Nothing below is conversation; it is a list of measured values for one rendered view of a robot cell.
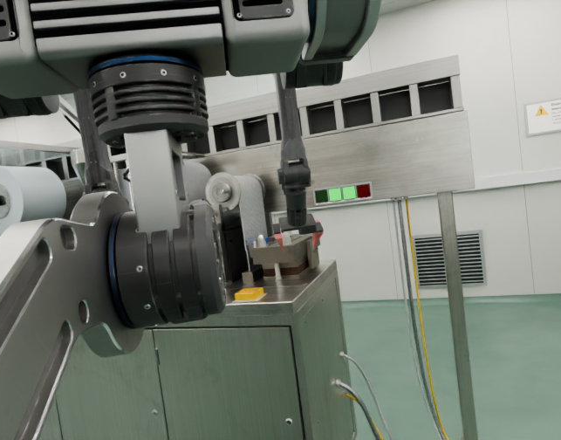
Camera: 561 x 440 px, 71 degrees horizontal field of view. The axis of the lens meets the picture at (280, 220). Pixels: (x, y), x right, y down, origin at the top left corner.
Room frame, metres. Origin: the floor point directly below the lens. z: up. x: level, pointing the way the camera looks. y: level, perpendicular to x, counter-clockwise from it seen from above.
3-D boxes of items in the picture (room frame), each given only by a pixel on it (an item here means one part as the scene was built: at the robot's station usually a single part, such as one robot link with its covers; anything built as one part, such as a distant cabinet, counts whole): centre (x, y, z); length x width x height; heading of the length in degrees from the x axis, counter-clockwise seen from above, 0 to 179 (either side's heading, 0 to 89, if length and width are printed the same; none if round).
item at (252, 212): (1.60, 0.10, 1.11); 0.23 x 0.01 x 0.18; 161
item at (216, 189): (1.49, 0.20, 1.25); 0.07 x 0.02 x 0.07; 71
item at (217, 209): (1.48, 0.25, 1.05); 0.06 x 0.05 x 0.31; 161
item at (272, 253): (1.60, -0.02, 1.00); 0.40 x 0.16 x 0.06; 161
